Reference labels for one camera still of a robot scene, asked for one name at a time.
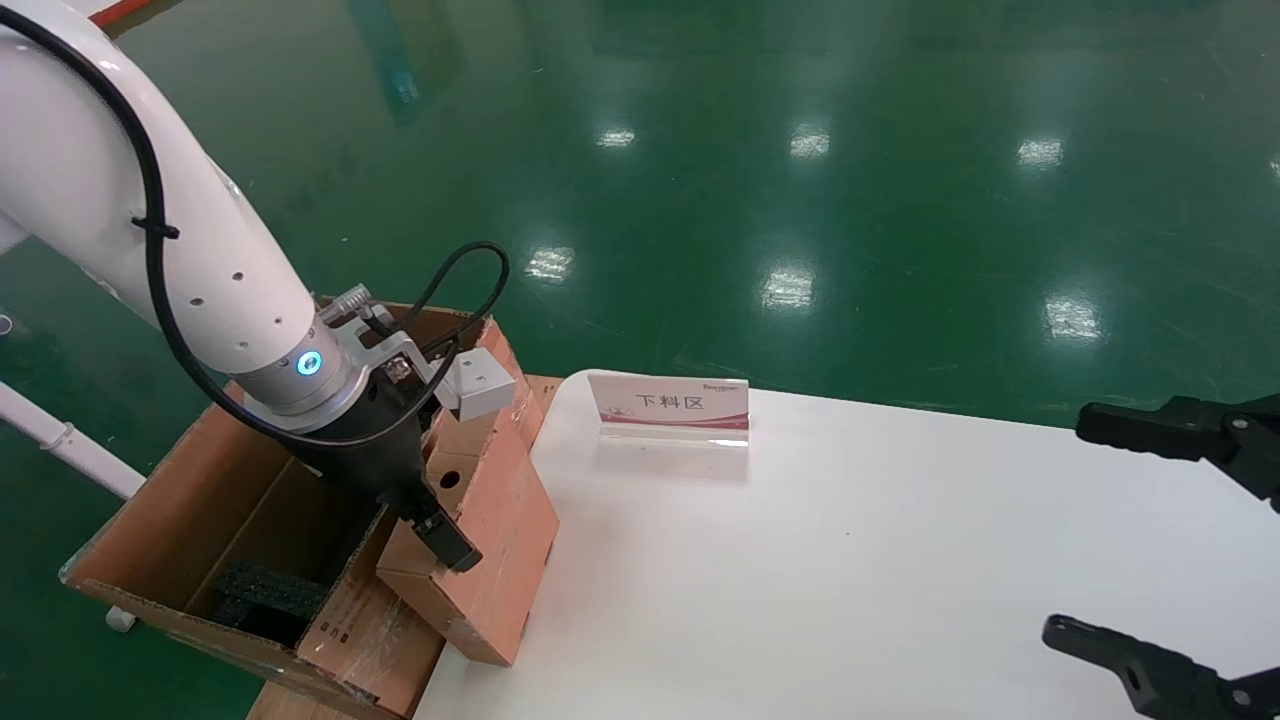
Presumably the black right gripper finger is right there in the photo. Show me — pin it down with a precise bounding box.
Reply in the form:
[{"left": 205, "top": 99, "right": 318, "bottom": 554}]
[
  {"left": 1042, "top": 614, "right": 1280, "bottom": 720},
  {"left": 1077, "top": 395, "right": 1280, "bottom": 511}
]

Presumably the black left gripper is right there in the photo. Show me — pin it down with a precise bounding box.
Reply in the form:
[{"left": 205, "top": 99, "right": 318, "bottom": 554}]
[{"left": 285, "top": 372, "right": 484, "bottom": 574}]

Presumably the small cardboard box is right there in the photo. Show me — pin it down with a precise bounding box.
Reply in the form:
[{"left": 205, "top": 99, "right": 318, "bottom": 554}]
[{"left": 375, "top": 405, "right": 561, "bottom": 668}]

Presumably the large open cardboard box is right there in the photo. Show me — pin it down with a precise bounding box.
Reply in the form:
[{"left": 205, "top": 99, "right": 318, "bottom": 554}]
[{"left": 60, "top": 300, "right": 547, "bottom": 720}]

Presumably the black foam insert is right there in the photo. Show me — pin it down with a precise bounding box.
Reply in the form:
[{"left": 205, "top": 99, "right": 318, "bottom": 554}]
[{"left": 212, "top": 560, "right": 331, "bottom": 646}]

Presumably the acrylic sign with Chinese text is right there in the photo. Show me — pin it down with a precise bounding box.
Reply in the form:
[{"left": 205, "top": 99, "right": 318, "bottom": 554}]
[{"left": 586, "top": 370, "right": 751, "bottom": 448}]

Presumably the white pipe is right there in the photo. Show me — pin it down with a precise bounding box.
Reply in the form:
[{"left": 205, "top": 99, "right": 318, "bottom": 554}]
[{"left": 0, "top": 380, "right": 147, "bottom": 501}]

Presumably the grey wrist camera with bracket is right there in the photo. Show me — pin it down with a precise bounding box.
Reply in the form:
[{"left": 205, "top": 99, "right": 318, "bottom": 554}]
[{"left": 320, "top": 285, "right": 521, "bottom": 423}]

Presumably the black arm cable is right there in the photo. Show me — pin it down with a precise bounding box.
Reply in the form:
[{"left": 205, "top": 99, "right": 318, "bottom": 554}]
[{"left": 0, "top": 5, "right": 511, "bottom": 446}]

